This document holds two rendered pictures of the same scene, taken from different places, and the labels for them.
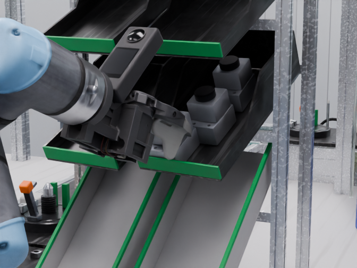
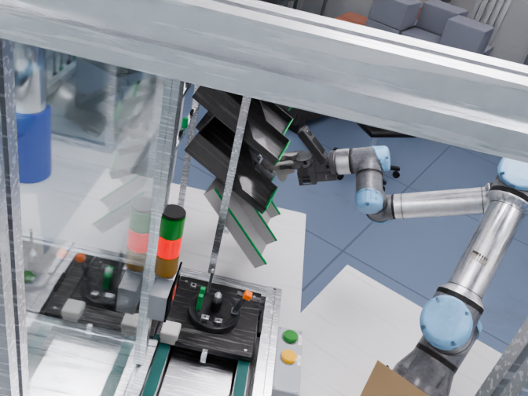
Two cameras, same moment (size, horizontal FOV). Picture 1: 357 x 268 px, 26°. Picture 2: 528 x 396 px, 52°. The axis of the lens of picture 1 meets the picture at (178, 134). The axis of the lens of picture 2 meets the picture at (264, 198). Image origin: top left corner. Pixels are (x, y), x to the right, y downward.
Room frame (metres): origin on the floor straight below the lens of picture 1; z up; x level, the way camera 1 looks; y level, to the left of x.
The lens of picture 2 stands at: (1.62, 1.33, 2.04)
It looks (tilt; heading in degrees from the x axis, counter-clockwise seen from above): 33 degrees down; 246
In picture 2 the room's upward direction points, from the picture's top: 14 degrees clockwise
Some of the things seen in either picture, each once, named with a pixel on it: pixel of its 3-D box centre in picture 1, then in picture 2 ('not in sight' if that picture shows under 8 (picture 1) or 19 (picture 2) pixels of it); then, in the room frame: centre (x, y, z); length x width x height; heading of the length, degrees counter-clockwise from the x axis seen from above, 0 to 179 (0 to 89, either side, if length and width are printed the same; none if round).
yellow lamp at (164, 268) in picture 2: not in sight; (166, 261); (1.43, 0.49, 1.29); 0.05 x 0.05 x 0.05
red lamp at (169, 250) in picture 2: not in sight; (169, 243); (1.43, 0.49, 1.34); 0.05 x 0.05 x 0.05
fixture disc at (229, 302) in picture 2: not in sight; (214, 311); (1.25, 0.35, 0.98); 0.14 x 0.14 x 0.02
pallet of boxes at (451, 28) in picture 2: not in sight; (419, 62); (-1.70, -3.20, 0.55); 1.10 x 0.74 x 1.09; 129
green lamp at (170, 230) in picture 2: not in sight; (171, 223); (1.43, 0.49, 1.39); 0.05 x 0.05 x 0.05
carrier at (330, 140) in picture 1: (308, 120); not in sight; (2.38, -0.41, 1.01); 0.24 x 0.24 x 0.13; 68
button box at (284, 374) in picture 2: not in sight; (285, 364); (1.08, 0.51, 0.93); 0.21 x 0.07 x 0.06; 68
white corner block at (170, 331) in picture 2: not in sight; (170, 332); (1.37, 0.41, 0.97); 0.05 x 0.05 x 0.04; 68
